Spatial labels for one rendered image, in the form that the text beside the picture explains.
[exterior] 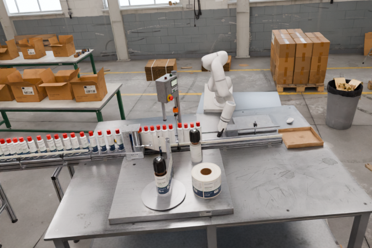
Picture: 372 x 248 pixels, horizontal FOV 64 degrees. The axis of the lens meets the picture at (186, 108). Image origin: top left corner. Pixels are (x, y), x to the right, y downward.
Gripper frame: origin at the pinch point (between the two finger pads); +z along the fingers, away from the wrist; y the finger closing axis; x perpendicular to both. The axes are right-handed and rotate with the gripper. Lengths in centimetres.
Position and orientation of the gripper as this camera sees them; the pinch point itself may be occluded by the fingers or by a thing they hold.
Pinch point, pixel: (218, 134)
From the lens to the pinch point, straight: 257.5
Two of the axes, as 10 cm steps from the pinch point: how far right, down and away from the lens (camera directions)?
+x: 9.6, 2.2, 1.5
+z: -2.6, 8.7, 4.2
